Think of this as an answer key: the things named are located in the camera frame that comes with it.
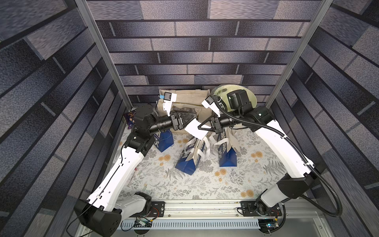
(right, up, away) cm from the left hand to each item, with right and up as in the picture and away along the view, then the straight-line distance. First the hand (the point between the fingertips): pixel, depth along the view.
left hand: (193, 116), depth 57 cm
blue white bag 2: (+1, -17, +14) cm, 22 cm away
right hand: (+2, -4, +5) cm, 7 cm away
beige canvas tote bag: (-1, +13, +40) cm, 42 cm away
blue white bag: (-19, -14, +35) cm, 43 cm away
